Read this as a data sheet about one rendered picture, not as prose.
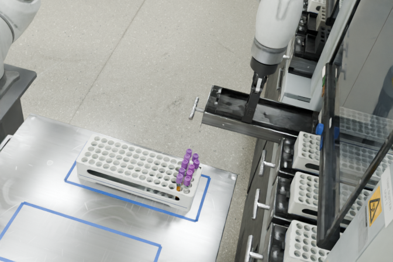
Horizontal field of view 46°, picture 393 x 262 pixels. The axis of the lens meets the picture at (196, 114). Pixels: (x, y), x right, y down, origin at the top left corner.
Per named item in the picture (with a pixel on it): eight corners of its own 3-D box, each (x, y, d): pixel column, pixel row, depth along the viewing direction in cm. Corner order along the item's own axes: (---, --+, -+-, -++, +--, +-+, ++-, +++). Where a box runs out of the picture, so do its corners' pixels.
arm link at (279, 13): (290, 54, 115) (293, 27, 125) (310, 0, 105) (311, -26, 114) (249, 45, 116) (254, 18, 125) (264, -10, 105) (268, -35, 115)
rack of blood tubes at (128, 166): (199, 181, 119) (203, 166, 115) (189, 212, 112) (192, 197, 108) (92, 148, 122) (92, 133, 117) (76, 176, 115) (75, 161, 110)
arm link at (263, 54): (289, 33, 122) (283, 51, 127) (257, 25, 123) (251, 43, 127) (287, 52, 116) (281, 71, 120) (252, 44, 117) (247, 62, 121)
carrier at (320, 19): (320, 34, 176) (326, 21, 172) (315, 33, 177) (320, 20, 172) (321, 19, 185) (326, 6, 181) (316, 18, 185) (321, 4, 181)
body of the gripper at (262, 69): (278, 68, 120) (269, 95, 127) (281, 50, 126) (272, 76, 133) (250, 61, 121) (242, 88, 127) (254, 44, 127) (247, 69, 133)
